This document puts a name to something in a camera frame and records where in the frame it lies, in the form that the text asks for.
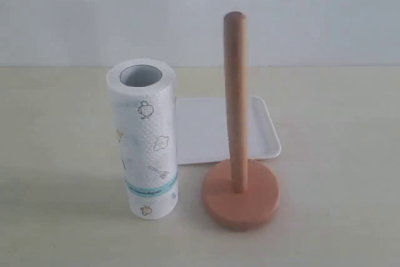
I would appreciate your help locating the white printed paper towel roll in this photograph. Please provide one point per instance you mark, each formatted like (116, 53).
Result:
(143, 101)

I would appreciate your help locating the wooden paper towel holder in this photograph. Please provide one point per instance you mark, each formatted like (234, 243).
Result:
(239, 193)

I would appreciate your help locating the white rectangular tray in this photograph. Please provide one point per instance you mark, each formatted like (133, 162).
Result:
(201, 131)

